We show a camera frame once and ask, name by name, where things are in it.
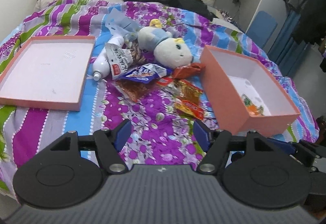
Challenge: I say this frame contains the red yellow snack packet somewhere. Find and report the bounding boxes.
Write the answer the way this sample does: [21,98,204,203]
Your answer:
[174,98,204,120]

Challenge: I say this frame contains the blue white snack bag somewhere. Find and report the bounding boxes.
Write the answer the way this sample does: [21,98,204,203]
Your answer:
[118,63,172,84]

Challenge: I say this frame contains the brown sticks snack packet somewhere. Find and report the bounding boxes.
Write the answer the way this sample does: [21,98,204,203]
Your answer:
[172,79,203,105]

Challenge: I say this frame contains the pink cardboard box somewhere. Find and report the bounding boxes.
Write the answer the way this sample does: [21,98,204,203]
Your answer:
[200,46,300,137]

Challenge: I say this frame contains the orange clear snack packet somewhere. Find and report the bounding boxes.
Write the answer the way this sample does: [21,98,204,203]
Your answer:
[112,80,158,103]

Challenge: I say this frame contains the dark red crumpled packet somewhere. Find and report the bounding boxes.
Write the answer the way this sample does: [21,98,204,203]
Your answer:
[171,63,206,80]

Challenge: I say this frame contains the white plastic bottle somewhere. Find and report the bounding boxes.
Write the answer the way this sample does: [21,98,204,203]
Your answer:
[92,35,124,81]

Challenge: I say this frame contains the red white small packet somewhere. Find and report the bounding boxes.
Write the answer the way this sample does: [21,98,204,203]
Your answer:
[156,77,174,87]

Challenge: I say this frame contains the colourful striped floral bedspread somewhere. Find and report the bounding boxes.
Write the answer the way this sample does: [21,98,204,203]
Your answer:
[1,0,319,194]

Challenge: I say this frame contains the pink box lid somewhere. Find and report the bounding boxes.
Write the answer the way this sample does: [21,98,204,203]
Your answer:
[1,36,95,111]

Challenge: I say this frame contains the white blue plush toy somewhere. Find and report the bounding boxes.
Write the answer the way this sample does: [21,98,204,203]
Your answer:
[138,19,193,69]

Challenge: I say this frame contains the blue curtain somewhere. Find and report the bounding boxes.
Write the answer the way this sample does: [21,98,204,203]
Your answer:
[268,10,311,78]

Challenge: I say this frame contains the light blue plastic bag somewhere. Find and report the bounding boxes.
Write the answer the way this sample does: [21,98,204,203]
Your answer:
[105,8,141,42]

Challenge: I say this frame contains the hanging dark clothes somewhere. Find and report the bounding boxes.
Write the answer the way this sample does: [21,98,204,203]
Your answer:
[289,0,325,45]

